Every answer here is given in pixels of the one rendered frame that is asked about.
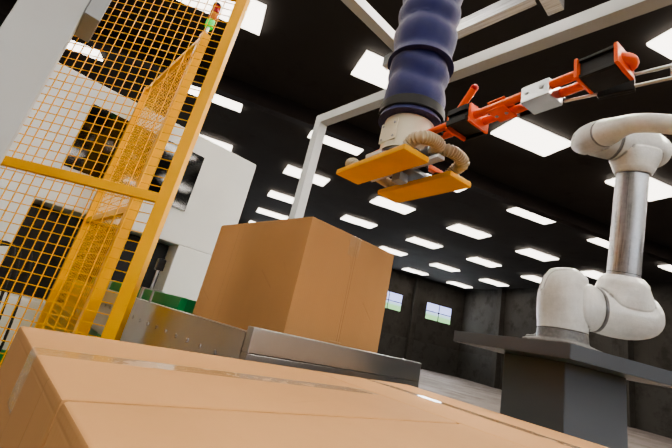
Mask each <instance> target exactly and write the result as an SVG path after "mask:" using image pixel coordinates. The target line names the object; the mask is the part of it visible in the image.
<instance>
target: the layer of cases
mask: <svg viewBox="0 0 672 448"><path fill-rule="evenodd" d="M0 448H609V447H605V446H602V445H599V444H596V443H593V442H589V441H586V440H583V439H580V438H577V437H573V436H570V435H567V434H564V433H561V432H557V431H554V430H551V429H548V428H545V427H541V426H538V425H535V424H532V423H529V422H526V421H522V420H519V419H516V418H513V417H510V416H506V415H503V414H500V413H497V412H494V411H490V410H487V409H484V408H481V407H478V406H474V405H471V404H468V403H465V402H462V401H458V400H455V399H452V398H449V397H446V396H442V395H439V394H436V393H433V392H430V391H426V390H423V389H420V388H417V387H414V386H410V385H406V384H399V383H393V382H386V381H380V380H373V379H366V378H360V377H353V376H347V375H340V374H334V373H327V372H320V371H312V370H307V369H301V368H294V367H288V366H281V365H275V364H268V363H261V362H255V361H248V360H242V359H235V358H229V357H222V356H216V355H209V354H202V353H196V352H189V351H183V350H176V349H170V348H163V347H157V346H150V345H143V344H137V343H130V342H124V341H117V340H111V339H104V338H97V337H91V336H84V335H78V334H71V333H65V332H58V331H52V330H45V329H38V328H32V327H25V326H21V327H20V328H19V329H18V331H17V333H16V335H15V337H14V339H13V341H12V343H11V346H10V348H9V350H8V352H7V354H6V356H5V358H4V360H3V363H2V365H1V367H0Z"/></svg>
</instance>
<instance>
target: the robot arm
mask: <svg viewBox="0 0 672 448"><path fill-rule="evenodd" d="M661 134H670V135H672V114H660V113H634V114H627V115H622V116H617V117H611V118H604V119H600V120H597V121H593V122H590V123H588V124H586V125H584V126H582V127H580V128H579V129H578V130H577V131H576V132H575V133H574V134H573V136H572V139H571V142H570V145H571V148H572V150H573V151H575V152H576V153H579V154H582V155H587V154H588V155H590V156H594V157H598V158H602V159H606V160H609V163H610V166H611V168H612V172H613V173H614V175H615V186H614V197H613V207H612V217H611V228H610V238H609V248H608V259H607V269H606V273H604V274H603V275H601V276H600V277H599V278H598V279H597V282H596V284H595V286H593V285H591V284H589V280H588V278H587V277H586V276H585V275H584V274H583V273H582V272H580V271H578V270H577V269H574V268H568V267H556V268H551V269H549V270H548V271H547V273H546V274H545V275H544V276H543V278H542V280H541V282H540V285H539V289H538V294H537V307H536V317H537V330H536V333H535V334H526V335H525V336H524V337H522V338H528V339H537V340H546V341H555V342H564V343H571V344H575V345H578V346H582V347H586V348H589V349H593V350H596V351H599V350H597V349H595V348H592V347H591V346H590V345H589V332H594V333H597V334H600V335H604V336H608V337H612V338H617V339H623V340H646V339H651V338H654V337H656V336H658V335H659V334H660V333H661V332H662V331H663V329H664V327H665V314H664V311H663V309H662V308H661V306H660V305H659V303H658V302H657V301H655V300H654V298H653V295H652V292H651V287H650V286H649V285H648V283H647V282H646V281H645V280H644V279H641V275H642V263H643V251H644V239H645V227H646V215H647V202H648V190H649V178H650V177H652V176H653V174H654V173H655V172H656V169H657V168H659V167H661V166H663V165H665V164H666V163H667V162H668V161H669V160H670V158H671V156H672V143H671V142H670V141H669V140H668V139H667V138H666V137H664V136H663V135H661Z"/></svg>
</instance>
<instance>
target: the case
mask: <svg viewBox="0 0 672 448"><path fill-rule="evenodd" d="M393 259H394V255H393V254H391V253H389V252H387V251H385V250H383V249H381V248H379V247H376V246H374V245H372V244H370V243H368V242H366V241H364V240H362V239H360V238H357V237H355V236H353V235H351V234H349V233H347V232H345V231H343V230H341V229H338V228H336V227H334V226H332V225H330V224H328V223H326V222H324V221H322V220H319V219H317V218H315V217H303V218H293V219H283V220H273V221H263V222H253V223H243V224H233V225H223V226H221V229H220V232H219V235H218V238H217V241H216V244H215V247H214V250H213V253H212V256H211V259H210V262H209V265H208V268H207V271H206V274H205V277H204V280H203V283H202V286H201V289H200V292H199V295H198V298H197V301H196V304H195V307H194V310H193V313H192V314H194V315H197V316H201V317H204V318H207V319H211V320H214V321H217V322H221V323H224V324H227V325H231V326H234V327H237V328H241V329H244V330H247V329H248V326H254V327H258V328H263V329H267V330H272V331H277V332H281V333H286V334H290V335H295V336H300V337H304V338H309V339H313V340H318V341H323V342H327V343H332V344H337V345H341V346H346V347H350V348H355V349H360V350H364V351H369V352H373V353H377V351H378V345H379V339H380V334H381V328H382V322H383V316H384V311H385V305H386V299H387V293H388V288H389V282H390V276H391V270H392V265H393Z"/></svg>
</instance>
